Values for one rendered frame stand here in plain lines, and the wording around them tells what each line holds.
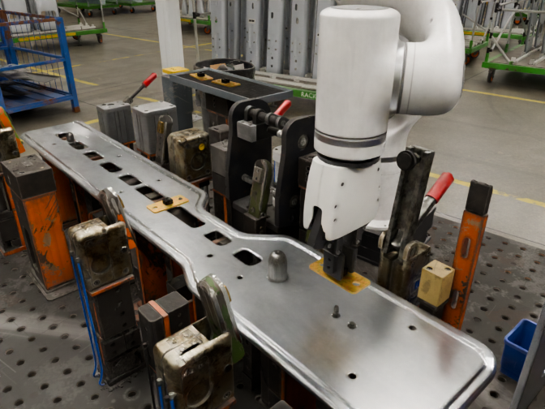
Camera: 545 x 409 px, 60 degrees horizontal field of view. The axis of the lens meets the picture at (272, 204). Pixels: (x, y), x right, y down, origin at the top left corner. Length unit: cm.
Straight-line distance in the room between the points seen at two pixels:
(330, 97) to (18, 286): 108
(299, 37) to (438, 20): 481
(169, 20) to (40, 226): 366
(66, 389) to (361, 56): 85
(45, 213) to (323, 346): 80
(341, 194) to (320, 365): 22
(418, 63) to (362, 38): 6
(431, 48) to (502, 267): 101
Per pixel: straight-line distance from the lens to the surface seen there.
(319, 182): 56
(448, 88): 53
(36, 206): 124
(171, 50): 477
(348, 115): 53
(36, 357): 118
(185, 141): 115
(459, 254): 73
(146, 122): 128
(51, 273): 133
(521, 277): 145
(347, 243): 65
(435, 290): 73
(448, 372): 67
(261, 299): 74
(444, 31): 56
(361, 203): 60
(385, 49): 52
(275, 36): 552
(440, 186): 81
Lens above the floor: 146
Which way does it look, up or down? 27 degrees down
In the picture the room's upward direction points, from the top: straight up
